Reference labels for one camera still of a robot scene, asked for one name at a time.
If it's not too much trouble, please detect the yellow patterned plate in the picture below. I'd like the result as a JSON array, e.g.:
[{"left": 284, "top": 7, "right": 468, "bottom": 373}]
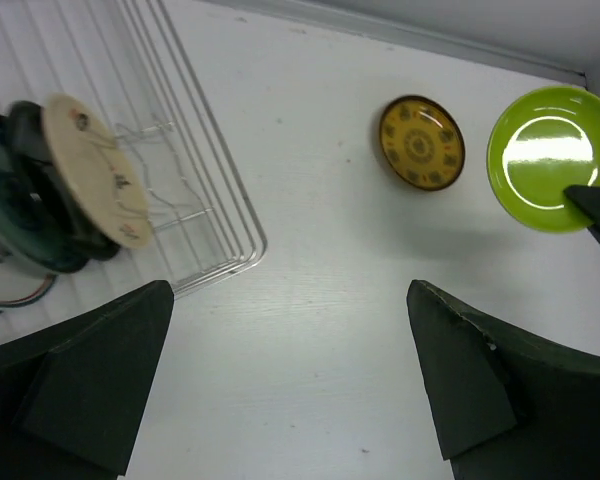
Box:
[{"left": 377, "top": 95, "right": 466, "bottom": 192}]

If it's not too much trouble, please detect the lime green plate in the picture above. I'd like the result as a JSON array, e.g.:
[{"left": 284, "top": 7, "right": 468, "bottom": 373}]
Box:
[{"left": 486, "top": 86, "right": 600, "bottom": 233}]

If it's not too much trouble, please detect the black plate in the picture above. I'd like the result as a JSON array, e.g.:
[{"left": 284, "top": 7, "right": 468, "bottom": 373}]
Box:
[{"left": 5, "top": 100, "right": 120, "bottom": 261}]

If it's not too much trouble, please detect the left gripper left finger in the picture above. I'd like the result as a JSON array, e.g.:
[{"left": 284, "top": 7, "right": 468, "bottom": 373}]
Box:
[{"left": 0, "top": 280, "right": 174, "bottom": 479}]

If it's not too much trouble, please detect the wire dish rack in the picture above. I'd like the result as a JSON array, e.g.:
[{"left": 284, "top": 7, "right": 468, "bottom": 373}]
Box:
[{"left": 0, "top": 1, "right": 266, "bottom": 326}]

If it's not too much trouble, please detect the dark green plate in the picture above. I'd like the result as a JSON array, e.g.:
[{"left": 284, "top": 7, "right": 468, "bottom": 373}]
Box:
[{"left": 0, "top": 115, "right": 88, "bottom": 276}]

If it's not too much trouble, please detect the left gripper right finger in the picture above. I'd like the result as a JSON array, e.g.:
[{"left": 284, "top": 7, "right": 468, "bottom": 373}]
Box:
[{"left": 406, "top": 280, "right": 600, "bottom": 479}]

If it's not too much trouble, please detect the cream patterned plate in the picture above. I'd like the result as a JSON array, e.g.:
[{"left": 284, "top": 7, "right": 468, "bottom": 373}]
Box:
[{"left": 41, "top": 93, "right": 152, "bottom": 249}]

